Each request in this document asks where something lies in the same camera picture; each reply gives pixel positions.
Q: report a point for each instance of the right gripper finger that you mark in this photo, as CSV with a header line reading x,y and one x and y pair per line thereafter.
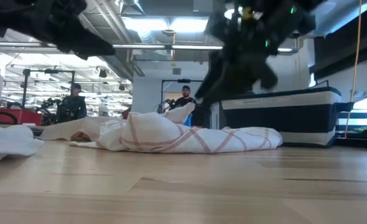
x,y
233,88
210,85

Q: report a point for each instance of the plain pink towel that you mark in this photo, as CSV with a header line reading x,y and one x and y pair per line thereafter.
x,y
81,124

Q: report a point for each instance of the red-checked white towel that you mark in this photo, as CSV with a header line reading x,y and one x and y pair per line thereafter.
x,y
158,137

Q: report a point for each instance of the beige-checked white towel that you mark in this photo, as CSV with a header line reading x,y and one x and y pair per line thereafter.
x,y
6,140

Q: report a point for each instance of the black background robot arm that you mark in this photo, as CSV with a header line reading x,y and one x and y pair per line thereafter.
x,y
48,115

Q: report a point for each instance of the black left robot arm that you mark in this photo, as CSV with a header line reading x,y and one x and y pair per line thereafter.
x,y
12,12

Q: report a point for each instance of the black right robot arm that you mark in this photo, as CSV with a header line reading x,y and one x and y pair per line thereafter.
x,y
258,25

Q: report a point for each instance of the person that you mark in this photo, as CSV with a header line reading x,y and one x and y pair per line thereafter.
x,y
185,101
73,107

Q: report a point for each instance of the long ceiling light bar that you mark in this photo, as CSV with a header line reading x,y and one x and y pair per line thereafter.
x,y
140,46

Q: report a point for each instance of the navy fabric basket white band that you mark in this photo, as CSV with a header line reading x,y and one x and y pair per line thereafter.
x,y
280,118

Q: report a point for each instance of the navy white striped container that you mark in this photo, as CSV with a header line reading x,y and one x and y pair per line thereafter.
x,y
354,114

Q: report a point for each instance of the black rectangular frame rig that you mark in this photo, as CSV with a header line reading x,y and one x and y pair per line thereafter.
x,y
183,81

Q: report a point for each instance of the black tall camera rig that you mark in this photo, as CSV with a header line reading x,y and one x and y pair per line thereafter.
x,y
25,84

